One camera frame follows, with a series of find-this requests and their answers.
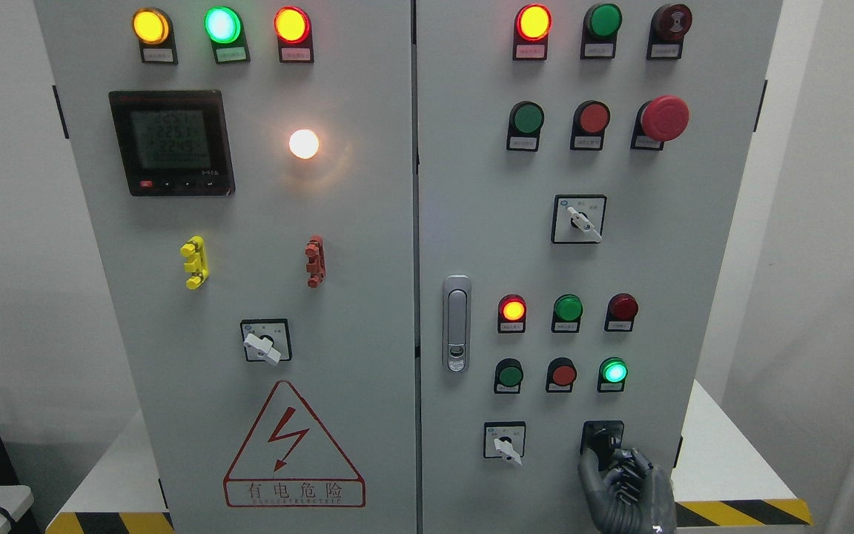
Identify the green push button upper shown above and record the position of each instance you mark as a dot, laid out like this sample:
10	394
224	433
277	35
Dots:
524	126

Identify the red terminal connector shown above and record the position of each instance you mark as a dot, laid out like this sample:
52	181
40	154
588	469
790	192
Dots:
315	261

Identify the yellow indicator light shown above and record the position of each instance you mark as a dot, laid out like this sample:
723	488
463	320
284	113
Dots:
156	39

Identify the white selector switch lower right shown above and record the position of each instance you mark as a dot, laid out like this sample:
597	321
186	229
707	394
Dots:
504	441

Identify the black rotary knob switch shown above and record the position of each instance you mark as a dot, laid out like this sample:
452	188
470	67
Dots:
603	437

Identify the green push button lower right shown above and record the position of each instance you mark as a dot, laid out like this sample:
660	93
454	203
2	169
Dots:
612	375

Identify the red lit indicator middle left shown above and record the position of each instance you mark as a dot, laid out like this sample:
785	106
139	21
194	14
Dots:
511	314

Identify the red lit indicator top right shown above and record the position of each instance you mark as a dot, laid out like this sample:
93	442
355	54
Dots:
531	33

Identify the red push button upper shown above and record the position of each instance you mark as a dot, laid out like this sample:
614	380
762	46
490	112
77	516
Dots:
589	124

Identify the black digital power meter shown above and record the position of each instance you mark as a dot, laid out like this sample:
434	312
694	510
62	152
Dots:
174	143

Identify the white selector switch left door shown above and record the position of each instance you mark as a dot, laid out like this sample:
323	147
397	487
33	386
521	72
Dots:
266	340

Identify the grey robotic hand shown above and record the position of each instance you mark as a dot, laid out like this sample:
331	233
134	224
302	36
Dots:
633	496

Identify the grey right cabinet door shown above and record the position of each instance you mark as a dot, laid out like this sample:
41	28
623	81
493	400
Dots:
486	212

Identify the red high voltage warning sticker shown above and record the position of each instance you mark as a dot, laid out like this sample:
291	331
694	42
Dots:
289	459

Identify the red push button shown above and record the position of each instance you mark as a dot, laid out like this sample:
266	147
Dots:
561	375
589	124

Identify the red lit indicator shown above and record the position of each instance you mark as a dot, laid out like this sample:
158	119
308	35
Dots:
531	33
511	314

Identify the red emergency stop button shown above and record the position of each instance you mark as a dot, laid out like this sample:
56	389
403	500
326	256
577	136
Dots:
658	121

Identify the red push button lower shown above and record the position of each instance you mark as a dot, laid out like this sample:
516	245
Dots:
561	375

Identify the grey cabinet door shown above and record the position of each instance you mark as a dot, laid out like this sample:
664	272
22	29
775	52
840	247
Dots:
486	212
352	338

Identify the red lit indicator left door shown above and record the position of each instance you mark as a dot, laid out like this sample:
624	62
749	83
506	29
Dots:
294	35

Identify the white platform with hazard stripes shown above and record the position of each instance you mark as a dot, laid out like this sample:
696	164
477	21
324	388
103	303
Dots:
722	484

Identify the dark red buzzer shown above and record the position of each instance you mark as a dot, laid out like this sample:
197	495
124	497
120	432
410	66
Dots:
668	28

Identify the green push button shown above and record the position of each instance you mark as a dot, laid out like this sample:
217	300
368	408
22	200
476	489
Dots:
524	126
508	376
612	375

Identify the green indicator top right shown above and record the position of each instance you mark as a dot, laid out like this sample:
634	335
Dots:
600	28

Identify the white glowing lamp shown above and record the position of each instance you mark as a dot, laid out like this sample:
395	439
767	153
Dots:
304	144

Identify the green indicator middle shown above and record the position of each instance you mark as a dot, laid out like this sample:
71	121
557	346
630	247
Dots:
567	314

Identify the green push button lower left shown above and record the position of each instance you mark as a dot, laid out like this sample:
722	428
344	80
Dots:
508	376

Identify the grey left cabinet door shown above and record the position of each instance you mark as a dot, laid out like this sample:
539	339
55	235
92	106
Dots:
352	338

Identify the silver door handle lock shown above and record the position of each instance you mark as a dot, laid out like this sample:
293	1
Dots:
456	302

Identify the white selector switch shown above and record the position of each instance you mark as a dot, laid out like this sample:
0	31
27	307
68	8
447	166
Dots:
578	219
504	441

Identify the green lit indicator light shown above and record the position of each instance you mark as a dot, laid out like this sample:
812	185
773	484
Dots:
227	34

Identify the yellow terminal connector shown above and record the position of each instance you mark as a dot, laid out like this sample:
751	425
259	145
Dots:
196	263

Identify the red indicator middle right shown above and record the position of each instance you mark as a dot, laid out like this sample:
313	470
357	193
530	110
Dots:
621	312

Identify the white selector switch upper right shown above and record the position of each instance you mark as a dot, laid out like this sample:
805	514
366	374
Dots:
578	219

